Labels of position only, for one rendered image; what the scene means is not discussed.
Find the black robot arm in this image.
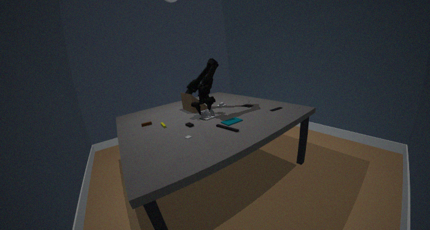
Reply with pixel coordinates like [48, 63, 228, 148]
[186, 58, 219, 105]

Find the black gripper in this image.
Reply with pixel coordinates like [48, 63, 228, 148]
[191, 94, 216, 115]

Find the teal flat rectangular plate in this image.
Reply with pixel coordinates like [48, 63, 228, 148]
[221, 117, 242, 126]

